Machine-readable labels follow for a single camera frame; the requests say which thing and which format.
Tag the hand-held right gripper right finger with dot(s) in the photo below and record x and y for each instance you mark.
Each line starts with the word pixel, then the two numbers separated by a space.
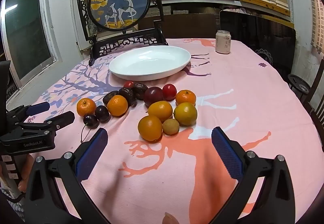
pixel 226 153

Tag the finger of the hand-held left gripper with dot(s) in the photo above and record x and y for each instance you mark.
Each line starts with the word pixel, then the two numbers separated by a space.
pixel 60 118
pixel 38 108

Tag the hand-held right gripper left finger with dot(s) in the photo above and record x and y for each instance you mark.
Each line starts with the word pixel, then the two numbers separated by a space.
pixel 92 153

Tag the orange tangerine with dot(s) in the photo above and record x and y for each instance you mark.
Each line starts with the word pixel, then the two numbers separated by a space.
pixel 86 107
pixel 185 97
pixel 117 105

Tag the dark cherry with stem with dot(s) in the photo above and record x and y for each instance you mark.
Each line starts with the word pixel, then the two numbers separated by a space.
pixel 91 121

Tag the dark wrinkled passion fruit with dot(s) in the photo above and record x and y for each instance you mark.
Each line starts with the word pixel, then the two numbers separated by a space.
pixel 127 96
pixel 110 97
pixel 140 90

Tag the yellow-orange plum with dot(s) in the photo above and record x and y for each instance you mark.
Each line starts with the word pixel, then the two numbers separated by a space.
pixel 185 113
pixel 149 128
pixel 160 111

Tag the small tan longan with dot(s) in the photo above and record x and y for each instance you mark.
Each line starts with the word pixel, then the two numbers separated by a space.
pixel 170 126

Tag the white oval plate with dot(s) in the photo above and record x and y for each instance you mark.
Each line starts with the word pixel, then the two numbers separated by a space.
pixel 151 61

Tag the person's left hand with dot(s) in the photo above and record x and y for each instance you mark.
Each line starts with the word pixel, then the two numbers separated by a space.
pixel 25 170

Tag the person's right hand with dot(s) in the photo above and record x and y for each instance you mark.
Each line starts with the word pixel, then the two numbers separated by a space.
pixel 170 219

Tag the white framed window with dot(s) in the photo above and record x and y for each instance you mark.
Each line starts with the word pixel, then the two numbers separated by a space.
pixel 27 36

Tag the small red cherry tomato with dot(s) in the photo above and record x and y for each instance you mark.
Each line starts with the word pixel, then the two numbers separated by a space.
pixel 128 84

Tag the dark purple plum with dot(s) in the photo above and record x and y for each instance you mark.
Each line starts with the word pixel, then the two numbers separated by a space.
pixel 153 96

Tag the round black stool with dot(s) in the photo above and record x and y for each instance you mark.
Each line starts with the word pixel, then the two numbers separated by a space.
pixel 298 82

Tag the pink beverage can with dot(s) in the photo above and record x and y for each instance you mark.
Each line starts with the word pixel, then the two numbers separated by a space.
pixel 223 42

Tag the dark wooden chair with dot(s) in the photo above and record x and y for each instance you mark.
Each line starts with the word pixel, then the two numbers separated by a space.
pixel 317 87

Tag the black chair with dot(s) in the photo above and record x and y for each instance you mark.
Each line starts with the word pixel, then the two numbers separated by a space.
pixel 258 36

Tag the round deer painting table screen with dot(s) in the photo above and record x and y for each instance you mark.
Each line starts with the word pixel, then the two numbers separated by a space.
pixel 119 3

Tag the dark brown board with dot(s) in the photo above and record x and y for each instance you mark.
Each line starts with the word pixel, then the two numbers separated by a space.
pixel 182 26

